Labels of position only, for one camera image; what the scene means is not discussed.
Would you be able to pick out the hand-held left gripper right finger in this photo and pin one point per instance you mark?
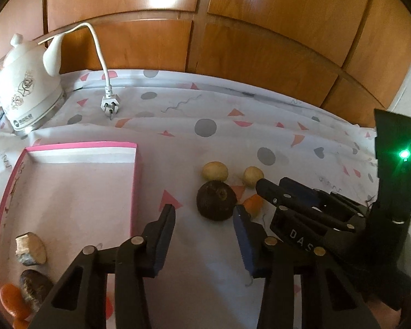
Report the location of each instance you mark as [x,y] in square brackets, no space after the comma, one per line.
[246,246]

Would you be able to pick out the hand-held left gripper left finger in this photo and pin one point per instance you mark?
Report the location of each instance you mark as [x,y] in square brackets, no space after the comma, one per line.
[162,246]

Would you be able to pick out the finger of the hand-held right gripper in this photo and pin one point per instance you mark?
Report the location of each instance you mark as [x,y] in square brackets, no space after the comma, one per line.
[270,190]
[294,229]

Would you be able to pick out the orange carrot piece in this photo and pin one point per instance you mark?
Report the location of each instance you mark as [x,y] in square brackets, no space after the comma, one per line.
[252,205]

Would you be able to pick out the dark round root vegetable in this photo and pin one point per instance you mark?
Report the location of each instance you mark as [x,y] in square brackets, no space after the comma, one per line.
[214,202]

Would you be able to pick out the pink shallow tray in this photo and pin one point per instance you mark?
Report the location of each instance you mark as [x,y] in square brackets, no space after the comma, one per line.
[78,192]

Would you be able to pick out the pale cut yam piece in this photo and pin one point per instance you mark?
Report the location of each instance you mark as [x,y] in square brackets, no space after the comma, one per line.
[32,250]

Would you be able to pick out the dark oblong sweet potato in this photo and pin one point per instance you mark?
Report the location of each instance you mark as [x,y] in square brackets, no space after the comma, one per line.
[34,288]

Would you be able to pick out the orange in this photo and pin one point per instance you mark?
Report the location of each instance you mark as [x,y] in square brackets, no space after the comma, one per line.
[20,322]

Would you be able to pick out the person's right forearm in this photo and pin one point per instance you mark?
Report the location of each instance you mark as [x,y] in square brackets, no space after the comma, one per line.
[383,315]

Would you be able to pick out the small tan potato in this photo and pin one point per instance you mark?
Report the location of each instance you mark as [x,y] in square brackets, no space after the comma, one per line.
[251,176]
[215,171]

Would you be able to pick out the patterned white tablecloth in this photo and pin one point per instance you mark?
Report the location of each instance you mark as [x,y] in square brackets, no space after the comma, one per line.
[198,281]

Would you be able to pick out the white ceramic electric kettle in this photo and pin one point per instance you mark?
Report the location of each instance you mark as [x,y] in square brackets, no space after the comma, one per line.
[24,85]

